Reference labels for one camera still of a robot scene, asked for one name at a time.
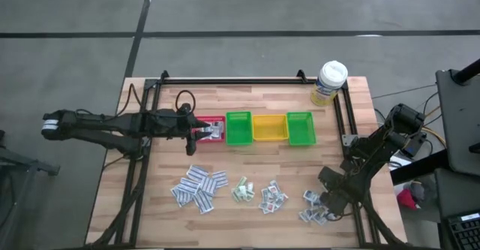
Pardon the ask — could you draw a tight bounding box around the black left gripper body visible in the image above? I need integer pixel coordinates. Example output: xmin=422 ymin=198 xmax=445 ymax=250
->
xmin=174 ymin=103 xmax=200 ymax=156

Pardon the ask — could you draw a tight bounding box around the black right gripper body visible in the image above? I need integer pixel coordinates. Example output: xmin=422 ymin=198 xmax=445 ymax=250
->
xmin=317 ymin=165 xmax=361 ymax=217

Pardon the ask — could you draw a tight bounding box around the red plastic basket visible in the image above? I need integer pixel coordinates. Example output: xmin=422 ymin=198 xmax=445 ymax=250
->
xmin=191 ymin=115 xmax=227 ymax=143

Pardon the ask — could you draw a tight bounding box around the green plastic basket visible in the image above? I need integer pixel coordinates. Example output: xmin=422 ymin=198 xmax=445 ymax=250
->
xmin=225 ymin=110 xmax=254 ymax=146
xmin=286 ymin=111 xmax=317 ymax=147

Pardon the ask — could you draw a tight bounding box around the blue striped bandage packet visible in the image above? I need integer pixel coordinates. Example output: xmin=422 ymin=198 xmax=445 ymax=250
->
xmin=193 ymin=189 xmax=215 ymax=215
xmin=200 ymin=176 xmax=218 ymax=197
xmin=211 ymin=170 xmax=229 ymax=189
xmin=179 ymin=177 xmax=202 ymax=193
xmin=186 ymin=164 xmax=209 ymax=182
xmin=171 ymin=185 xmax=194 ymax=208

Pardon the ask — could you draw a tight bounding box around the grey mounting plate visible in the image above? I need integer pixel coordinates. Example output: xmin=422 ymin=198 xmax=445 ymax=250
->
xmin=341 ymin=134 xmax=361 ymax=146

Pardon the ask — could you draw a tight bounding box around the white paper sheet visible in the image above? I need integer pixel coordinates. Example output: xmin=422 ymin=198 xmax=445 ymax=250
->
xmin=388 ymin=154 xmax=412 ymax=171

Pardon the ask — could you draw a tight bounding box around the yellow plastic basket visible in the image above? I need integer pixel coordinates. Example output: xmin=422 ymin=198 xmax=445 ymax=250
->
xmin=251 ymin=113 xmax=290 ymax=143

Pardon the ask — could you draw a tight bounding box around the red grey fabric bundle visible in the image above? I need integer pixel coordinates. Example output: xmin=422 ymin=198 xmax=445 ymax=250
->
xmin=396 ymin=181 xmax=427 ymax=210

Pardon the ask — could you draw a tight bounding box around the black desk bar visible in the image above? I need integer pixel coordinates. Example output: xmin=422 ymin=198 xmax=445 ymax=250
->
xmin=389 ymin=149 xmax=451 ymax=185

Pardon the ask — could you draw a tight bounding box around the black power box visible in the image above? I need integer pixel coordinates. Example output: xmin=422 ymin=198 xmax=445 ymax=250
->
xmin=400 ymin=135 xmax=427 ymax=159

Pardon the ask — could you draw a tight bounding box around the yellow Lysol wipes canister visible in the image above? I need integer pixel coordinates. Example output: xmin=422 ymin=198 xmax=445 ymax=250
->
xmin=310 ymin=60 xmax=349 ymax=107

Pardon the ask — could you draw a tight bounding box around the black keyboard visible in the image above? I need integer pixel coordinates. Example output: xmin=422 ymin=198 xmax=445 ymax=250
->
xmin=445 ymin=212 xmax=480 ymax=250

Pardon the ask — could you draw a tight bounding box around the grey metal stand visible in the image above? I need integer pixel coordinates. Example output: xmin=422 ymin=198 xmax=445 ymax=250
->
xmin=0 ymin=129 xmax=61 ymax=250

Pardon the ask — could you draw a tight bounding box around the black pole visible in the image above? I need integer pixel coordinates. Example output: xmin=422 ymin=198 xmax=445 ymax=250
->
xmin=451 ymin=58 xmax=480 ymax=86

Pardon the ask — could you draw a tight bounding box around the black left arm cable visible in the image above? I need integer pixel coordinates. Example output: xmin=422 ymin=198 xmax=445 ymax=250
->
xmin=175 ymin=89 xmax=197 ymax=113

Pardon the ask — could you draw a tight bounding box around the black aluminium table frame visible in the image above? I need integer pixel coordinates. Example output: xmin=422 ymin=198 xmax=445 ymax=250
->
xmin=85 ymin=69 xmax=410 ymax=250

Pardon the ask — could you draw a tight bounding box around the yellow cable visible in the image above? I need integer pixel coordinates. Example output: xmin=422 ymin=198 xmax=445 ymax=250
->
xmin=423 ymin=105 xmax=448 ymax=148

